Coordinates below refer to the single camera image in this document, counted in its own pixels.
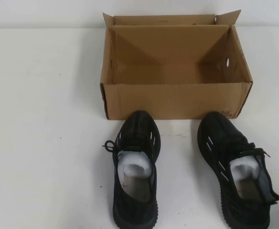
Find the brown cardboard shoe box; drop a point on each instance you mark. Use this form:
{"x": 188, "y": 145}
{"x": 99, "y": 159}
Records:
{"x": 172, "y": 100}

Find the black knit sneaker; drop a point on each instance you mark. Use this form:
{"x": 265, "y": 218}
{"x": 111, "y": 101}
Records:
{"x": 215, "y": 133}
{"x": 135, "y": 126}

